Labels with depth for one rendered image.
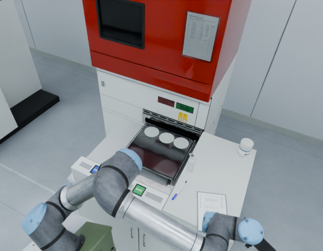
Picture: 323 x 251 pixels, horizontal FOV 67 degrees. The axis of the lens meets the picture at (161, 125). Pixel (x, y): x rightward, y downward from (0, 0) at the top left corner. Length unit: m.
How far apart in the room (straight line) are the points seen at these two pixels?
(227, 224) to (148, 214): 0.27
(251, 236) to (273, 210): 1.76
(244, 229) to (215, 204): 0.45
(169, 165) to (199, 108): 0.39
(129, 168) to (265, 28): 2.25
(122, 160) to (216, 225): 0.38
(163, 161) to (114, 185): 0.73
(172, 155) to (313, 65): 1.89
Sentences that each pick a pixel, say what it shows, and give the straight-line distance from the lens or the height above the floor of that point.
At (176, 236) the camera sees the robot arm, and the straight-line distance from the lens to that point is 0.79.
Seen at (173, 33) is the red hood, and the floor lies 1.57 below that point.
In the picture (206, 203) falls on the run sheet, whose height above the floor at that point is 0.97.
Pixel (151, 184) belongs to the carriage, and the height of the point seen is 0.88.
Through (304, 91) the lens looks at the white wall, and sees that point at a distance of 3.07.
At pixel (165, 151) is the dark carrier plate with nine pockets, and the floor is 0.90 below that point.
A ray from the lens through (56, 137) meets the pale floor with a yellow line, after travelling 3.06.
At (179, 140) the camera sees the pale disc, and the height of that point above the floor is 0.90.
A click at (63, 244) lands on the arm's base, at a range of 1.17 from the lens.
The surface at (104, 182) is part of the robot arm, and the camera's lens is 0.81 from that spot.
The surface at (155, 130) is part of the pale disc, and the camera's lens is 1.67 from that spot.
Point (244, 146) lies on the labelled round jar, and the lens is 1.48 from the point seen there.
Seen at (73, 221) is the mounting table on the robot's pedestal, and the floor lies 0.82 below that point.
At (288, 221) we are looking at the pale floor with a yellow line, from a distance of 2.62.
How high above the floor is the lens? 2.05
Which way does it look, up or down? 42 degrees down
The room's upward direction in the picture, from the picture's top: 4 degrees clockwise
